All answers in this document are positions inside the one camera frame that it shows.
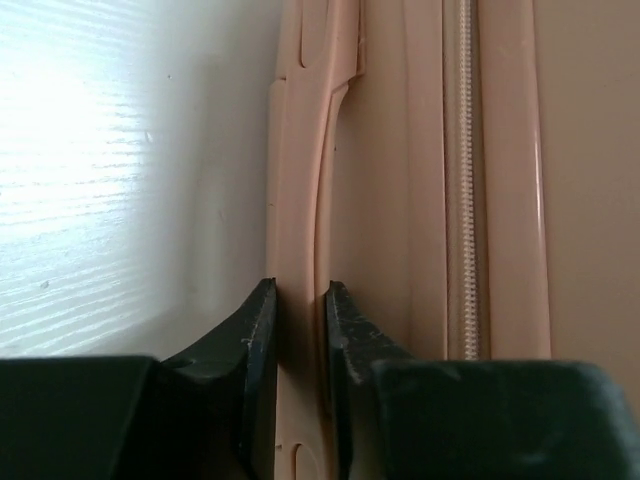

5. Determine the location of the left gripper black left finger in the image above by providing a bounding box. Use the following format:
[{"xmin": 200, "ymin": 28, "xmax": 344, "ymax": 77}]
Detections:
[{"xmin": 1, "ymin": 279, "xmax": 277, "ymax": 479}]

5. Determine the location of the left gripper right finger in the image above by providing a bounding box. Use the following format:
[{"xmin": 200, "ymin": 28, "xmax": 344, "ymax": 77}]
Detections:
[{"xmin": 325, "ymin": 282, "xmax": 639, "ymax": 479}]

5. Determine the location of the pink hard-shell suitcase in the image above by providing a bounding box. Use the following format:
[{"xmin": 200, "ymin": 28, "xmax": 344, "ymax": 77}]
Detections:
[{"xmin": 266, "ymin": 1, "xmax": 639, "ymax": 479}]

